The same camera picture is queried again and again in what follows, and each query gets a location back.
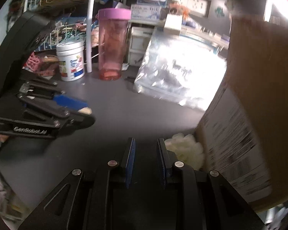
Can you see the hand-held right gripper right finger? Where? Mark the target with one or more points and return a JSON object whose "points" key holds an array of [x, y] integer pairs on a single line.
{"points": [[162, 163]]}

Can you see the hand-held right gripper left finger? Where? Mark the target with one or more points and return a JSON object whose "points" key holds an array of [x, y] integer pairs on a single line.
{"points": [[130, 163]]}

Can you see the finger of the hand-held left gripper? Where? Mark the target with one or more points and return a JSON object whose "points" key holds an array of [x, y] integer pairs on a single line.
{"points": [[69, 100], [81, 120]]}

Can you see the small beige soft pad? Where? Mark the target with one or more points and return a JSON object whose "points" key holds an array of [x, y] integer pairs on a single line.
{"points": [[85, 110]]}

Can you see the white plush flower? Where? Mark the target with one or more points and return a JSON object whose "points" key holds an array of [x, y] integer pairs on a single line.
{"points": [[187, 148]]}

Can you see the brown cardboard box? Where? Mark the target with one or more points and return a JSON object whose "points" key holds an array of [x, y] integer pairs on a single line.
{"points": [[254, 76]]}

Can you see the person's left hand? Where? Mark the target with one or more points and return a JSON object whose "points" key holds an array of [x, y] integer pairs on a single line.
{"points": [[1, 136]]}

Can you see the pink hair claw clip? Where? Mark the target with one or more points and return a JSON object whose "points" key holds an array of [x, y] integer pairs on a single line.
{"points": [[32, 62]]}

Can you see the white labelled jar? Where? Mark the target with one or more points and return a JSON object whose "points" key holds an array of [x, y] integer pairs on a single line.
{"points": [[70, 62]]}

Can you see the blue printed boxes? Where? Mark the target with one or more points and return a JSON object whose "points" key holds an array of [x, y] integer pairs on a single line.
{"points": [[69, 28]]}

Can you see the pink tumbler with purple lid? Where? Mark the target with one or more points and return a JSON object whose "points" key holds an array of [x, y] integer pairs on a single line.
{"points": [[110, 40]]}

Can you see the white drawer unit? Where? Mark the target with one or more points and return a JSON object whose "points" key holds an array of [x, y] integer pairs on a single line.
{"points": [[138, 45]]}

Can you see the clear plastic package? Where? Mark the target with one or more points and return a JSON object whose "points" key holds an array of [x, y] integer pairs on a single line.
{"points": [[182, 71]]}

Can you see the white labelled box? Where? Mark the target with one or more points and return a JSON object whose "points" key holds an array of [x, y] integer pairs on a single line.
{"points": [[145, 12]]}

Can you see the white desk riser shelf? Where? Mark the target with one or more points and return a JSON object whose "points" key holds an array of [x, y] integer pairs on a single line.
{"points": [[206, 40]]}

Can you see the orange-haired figurines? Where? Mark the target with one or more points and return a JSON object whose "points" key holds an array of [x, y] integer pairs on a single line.
{"points": [[180, 10]]}

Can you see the teal figure sticker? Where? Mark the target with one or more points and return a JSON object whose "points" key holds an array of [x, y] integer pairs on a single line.
{"points": [[219, 12]]}

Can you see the dark figure sticker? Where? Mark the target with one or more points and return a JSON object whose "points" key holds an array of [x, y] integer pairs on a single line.
{"points": [[229, 4]]}

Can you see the white wall outlet panel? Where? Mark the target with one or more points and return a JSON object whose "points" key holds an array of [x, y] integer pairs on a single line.
{"points": [[196, 3]]}

